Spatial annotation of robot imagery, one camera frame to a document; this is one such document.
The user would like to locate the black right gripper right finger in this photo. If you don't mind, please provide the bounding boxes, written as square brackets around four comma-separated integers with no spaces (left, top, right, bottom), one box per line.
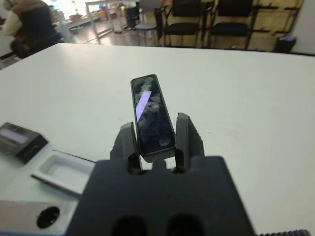
[173,112,205,173]

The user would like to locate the seated person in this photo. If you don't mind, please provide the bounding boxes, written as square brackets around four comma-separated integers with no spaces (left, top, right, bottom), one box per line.
[2,0,63,59]

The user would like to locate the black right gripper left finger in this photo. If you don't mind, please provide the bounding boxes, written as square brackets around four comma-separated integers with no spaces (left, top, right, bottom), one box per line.
[110,122,144,175]

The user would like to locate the black waste bin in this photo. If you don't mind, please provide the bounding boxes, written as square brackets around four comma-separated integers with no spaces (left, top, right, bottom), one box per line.
[274,35,298,54]

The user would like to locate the wooden top office desk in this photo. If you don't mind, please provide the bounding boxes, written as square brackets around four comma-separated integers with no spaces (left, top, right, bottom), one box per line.
[84,0,143,39]

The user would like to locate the black box base white tray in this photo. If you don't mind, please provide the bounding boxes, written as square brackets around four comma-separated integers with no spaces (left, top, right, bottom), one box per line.
[30,149,96,199]

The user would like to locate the grey plastic chair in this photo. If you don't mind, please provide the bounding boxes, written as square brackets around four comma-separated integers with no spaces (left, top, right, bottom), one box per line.
[134,22,158,47]

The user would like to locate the black mesh office chair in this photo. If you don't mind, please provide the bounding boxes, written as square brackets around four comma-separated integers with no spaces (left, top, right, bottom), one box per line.
[154,0,207,47]
[208,0,259,49]

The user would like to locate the plywood shipping crate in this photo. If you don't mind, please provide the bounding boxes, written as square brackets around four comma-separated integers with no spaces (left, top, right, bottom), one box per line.
[255,14,300,34]
[255,0,304,18]

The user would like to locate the black computer tower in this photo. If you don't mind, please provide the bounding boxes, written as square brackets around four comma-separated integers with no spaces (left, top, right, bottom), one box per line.
[125,6,139,29]

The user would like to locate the glossy black box lid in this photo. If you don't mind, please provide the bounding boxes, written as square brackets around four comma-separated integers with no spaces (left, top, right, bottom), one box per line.
[0,121,49,165]

